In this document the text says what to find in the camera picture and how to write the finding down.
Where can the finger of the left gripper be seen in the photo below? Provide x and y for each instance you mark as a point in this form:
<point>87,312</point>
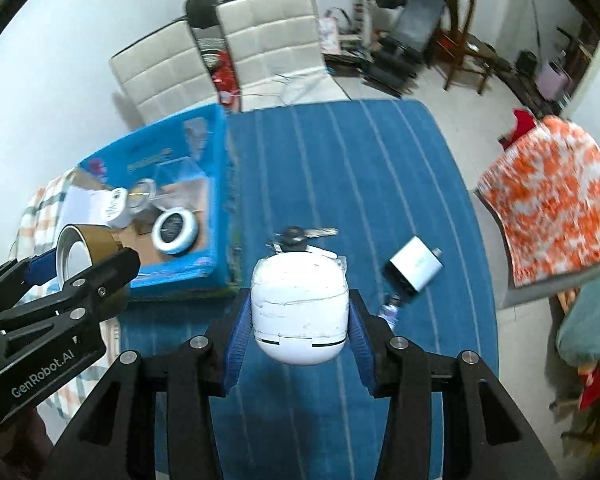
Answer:
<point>89,290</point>
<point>17,277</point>

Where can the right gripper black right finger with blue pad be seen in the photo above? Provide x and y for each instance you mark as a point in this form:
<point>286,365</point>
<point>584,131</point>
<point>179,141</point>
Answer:
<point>485,434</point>

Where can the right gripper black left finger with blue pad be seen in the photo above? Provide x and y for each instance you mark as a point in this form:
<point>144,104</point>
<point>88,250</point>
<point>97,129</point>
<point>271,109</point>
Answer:
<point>143,405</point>

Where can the brown packing tape roll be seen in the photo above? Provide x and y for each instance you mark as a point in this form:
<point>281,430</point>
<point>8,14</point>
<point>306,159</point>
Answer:
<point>79,246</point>

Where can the white earbuds case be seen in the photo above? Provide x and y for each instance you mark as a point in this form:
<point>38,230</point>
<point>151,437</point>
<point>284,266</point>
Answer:
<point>300,307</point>

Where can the silver power bank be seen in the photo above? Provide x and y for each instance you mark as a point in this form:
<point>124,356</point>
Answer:
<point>413,266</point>

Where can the plaid checked cloth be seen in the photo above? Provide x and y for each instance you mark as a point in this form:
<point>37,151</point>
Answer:
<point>65,199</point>

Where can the white jar black logo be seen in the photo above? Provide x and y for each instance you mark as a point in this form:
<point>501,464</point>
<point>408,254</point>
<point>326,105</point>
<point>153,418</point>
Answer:
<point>109,208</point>

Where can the round tin black lid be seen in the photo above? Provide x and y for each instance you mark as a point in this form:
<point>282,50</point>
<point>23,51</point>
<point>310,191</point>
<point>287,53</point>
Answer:
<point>175,231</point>

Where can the silver metal tin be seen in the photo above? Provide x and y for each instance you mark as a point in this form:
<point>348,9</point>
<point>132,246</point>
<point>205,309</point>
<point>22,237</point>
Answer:
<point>141,196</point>

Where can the blue cardboard milk box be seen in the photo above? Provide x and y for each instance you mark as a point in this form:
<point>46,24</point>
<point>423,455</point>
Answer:
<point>210,264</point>

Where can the clear acrylic box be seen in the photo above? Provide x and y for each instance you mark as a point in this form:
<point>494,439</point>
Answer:
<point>181,183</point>

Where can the grey chair seat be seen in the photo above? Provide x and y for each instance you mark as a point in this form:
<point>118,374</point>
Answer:
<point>506,294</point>

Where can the teal fabric bundle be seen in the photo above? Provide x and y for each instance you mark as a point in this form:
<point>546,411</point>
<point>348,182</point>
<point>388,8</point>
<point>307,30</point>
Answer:
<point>578,338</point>

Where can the black car key bunch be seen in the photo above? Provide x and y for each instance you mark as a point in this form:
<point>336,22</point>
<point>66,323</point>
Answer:
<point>296,239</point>

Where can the left white padded chair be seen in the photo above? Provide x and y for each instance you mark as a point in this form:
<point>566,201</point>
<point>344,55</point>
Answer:
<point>164,73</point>

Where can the white padded chair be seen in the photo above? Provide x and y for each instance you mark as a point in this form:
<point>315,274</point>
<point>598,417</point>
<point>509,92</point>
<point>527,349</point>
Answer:
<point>276,56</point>
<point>164,73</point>

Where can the red plastic bag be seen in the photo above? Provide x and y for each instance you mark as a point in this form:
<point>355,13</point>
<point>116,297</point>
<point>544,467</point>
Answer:
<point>225,83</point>

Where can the orange white floral cloth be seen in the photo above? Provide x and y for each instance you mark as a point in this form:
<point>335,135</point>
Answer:
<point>545,190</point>

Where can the blue striped tablecloth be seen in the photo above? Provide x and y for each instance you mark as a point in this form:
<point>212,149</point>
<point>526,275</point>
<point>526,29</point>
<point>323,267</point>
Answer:
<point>378,172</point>

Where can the right white padded chair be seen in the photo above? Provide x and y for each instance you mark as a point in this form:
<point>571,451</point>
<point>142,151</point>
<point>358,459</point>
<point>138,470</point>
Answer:
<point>276,56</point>

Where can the red cloth item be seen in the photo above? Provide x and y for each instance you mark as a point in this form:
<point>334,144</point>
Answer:
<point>525,122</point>

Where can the black weight bench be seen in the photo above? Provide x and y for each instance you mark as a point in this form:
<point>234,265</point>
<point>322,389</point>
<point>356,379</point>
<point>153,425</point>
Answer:
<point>405,48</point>

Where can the brown wooden chair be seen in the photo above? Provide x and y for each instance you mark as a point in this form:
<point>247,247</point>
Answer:
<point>462,50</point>

